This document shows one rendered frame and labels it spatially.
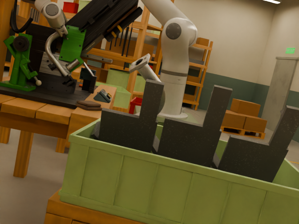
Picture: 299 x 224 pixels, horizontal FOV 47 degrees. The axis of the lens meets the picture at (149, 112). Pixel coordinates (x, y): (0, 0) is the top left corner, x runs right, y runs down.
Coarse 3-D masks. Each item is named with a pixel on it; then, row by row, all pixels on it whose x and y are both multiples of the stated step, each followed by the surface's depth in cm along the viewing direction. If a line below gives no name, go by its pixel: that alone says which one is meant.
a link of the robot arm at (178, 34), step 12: (168, 24) 139; (180, 24) 137; (192, 24) 147; (168, 36) 139; (180, 36) 138; (192, 36) 145; (168, 48) 143; (180, 48) 141; (168, 60) 147; (180, 60) 145; (168, 72) 148; (180, 72) 147
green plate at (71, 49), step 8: (72, 32) 198; (80, 32) 199; (64, 40) 197; (72, 40) 198; (80, 40) 198; (64, 48) 197; (72, 48) 197; (80, 48) 198; (64, 56) 196; (72, 56) 197; (80, 56) 198
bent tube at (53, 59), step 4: (56, 32) 194; (52, 36) 193; (56, 36) 194; (48, 40) 193; (52, 40) 194; (48, 44) 193; (48, 48) 192; (48, 52) 192; (48, 56) 193; (52, 56) 192; (52, 60) 192; (56, 60) 192; (56, 64) 192; (60, 64) 193; (60, 68) 192; (64, 72) 192; (64, 76) 192
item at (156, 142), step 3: (156, 138) 99; (156, 141) 98; (159, 141) 101; (153, 144) 96; (156, 144) 98; (153, 147) 95; (156, 147) 97; (153, 150) 96; (156, 150) 96; (156, 153) 96
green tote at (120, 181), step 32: (160, 128) 120; (96, 160) 82; (128, 160) 81; (160, 160) 80; (64, 192) 84; (96, 192) 83; (128, 192) 82; (160, 192) 81; (192, 192) 80; (224, 192) 80; (256, 192) 79; (288, 192) 78
